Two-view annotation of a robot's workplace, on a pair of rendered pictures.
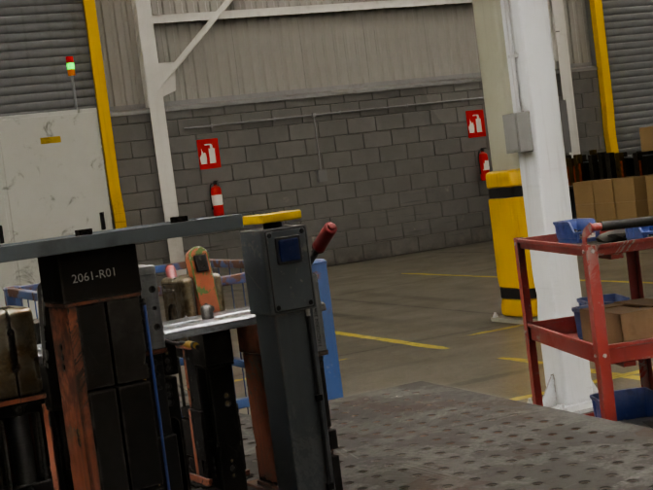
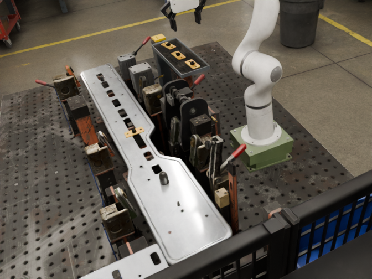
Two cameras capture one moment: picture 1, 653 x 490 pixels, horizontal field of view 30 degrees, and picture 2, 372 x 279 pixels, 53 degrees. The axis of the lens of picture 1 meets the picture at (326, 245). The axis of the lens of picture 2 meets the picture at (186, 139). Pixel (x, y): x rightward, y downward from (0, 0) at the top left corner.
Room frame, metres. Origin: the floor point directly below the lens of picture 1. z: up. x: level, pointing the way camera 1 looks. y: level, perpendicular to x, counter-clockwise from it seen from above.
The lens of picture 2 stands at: (1.22, 1.88, 1.96)
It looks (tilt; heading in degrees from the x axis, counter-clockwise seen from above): 39 degrees down; 280
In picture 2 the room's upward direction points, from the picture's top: 8 degrees counter-clockwise
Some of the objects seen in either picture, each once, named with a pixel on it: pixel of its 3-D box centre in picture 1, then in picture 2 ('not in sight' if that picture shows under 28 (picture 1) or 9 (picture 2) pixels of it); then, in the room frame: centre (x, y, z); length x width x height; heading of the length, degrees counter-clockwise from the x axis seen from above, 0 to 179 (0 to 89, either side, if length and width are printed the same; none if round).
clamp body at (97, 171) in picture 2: not in sight; (106, 177); (1.78, 0.80, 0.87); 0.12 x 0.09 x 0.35; 30
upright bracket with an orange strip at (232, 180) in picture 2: not in sight; (234, 216); (1.24, 1.07, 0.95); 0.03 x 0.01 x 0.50; 120
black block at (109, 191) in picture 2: not in sight; (123, 215); (1.67, 0.98, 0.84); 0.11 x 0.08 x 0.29; 30
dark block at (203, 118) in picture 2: not in sight; (204, 160); (1.36, 0.75, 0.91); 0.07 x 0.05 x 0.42; 30
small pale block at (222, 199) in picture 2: not in sight; (224, 227); (1.28, 1.07, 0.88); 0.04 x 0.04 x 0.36; 30
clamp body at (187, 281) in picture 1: (201, 377); (72, 105); (2.12, 0.25, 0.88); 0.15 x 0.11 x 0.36; 30
